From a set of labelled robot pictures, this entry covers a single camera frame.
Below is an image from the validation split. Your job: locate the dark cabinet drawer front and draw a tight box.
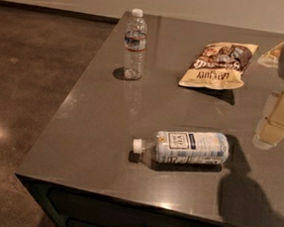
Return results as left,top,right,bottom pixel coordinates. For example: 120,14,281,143
26,181,228,227

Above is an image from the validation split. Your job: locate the white labelled tea bottle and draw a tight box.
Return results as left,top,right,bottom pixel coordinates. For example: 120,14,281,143
132,131,230,165

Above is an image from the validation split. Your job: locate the small yellow snack packet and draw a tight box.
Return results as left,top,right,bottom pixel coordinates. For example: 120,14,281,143
258,42,284,68

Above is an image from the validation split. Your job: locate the clear plastic water bottle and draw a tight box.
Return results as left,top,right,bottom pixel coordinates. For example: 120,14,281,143
124,8,147,80

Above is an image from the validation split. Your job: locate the brown and cream snack bag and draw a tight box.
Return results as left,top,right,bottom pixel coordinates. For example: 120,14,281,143
178,42,258,90

